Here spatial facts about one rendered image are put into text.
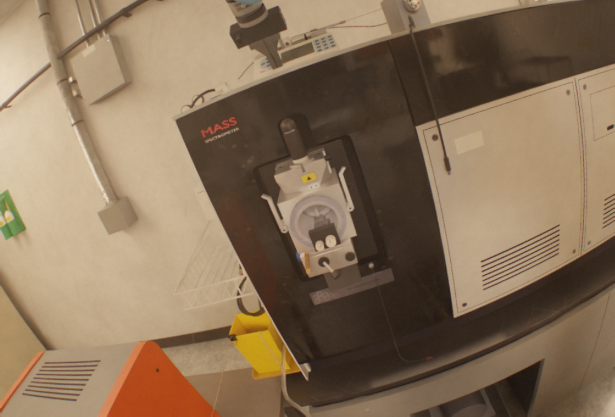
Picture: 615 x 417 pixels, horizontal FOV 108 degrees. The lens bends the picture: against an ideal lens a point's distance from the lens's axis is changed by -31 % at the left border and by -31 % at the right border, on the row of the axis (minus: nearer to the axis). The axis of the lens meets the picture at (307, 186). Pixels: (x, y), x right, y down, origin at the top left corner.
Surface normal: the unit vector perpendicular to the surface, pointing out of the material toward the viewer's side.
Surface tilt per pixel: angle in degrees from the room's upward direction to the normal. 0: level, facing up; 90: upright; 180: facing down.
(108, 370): 0
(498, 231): 90
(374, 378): 0
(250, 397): 0
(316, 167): 90
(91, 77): 90
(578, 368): 90
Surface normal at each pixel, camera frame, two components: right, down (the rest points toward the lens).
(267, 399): -0.34, -0.89
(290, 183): 0.00, 0.32
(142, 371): 0.94, -0.33
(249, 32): 0.15, 0.80
